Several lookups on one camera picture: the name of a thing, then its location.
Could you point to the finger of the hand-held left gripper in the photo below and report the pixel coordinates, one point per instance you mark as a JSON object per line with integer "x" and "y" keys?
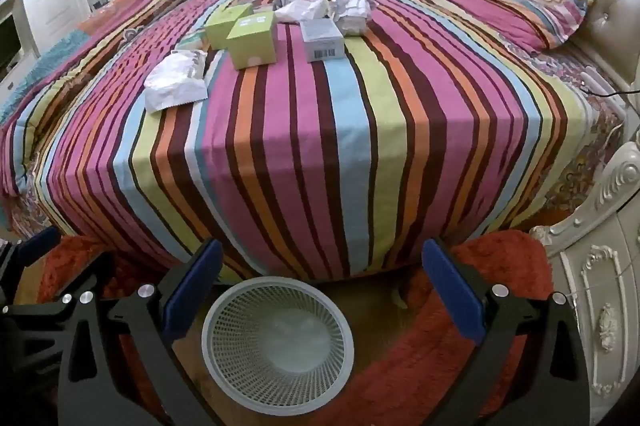
{"x": 95, "y": 268}
{"x": 40, "y": 243}

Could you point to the floral bed sheet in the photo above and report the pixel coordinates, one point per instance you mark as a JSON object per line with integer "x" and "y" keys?
{"x": 580, "y": 176}

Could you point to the grey barcode cardboard box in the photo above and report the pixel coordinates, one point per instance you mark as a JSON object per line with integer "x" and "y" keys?
{"x": 322, "y": 38}

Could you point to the white plastic bag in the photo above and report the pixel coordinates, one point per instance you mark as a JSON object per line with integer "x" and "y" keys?
{"x": 302, "y": 9}

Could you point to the grey plastic mesh wastebasket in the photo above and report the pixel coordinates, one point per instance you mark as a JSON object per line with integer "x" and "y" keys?
{"x": 280, "y": 346}

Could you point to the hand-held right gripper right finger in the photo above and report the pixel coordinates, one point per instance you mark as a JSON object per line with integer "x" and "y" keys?
{"x": 450, "y": 286}

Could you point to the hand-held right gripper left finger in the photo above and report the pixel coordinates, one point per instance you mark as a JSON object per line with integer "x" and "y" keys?
{"x": 195, "y": 286}

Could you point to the striped colourful blanket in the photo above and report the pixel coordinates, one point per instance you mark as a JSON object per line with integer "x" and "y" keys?
{"x": 325, "y": 145}

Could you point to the orange teal folded quilt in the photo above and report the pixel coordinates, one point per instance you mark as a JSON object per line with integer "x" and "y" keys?
{"x": 65, "y": 50}

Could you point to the green cardboard box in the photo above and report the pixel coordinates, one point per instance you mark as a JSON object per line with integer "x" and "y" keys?
{"x": 222, "y": 23}
{"x": 252, "y": 40}

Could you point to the white ornate nightstand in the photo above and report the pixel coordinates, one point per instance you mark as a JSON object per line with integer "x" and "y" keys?
{"x": 600, "y": 286}

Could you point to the black television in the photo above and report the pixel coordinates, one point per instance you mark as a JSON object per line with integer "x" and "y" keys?
{"x": 9, "y": 45}

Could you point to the red shaggy rug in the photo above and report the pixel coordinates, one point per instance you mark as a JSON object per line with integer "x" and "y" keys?
{"x": 395, "y": 356}

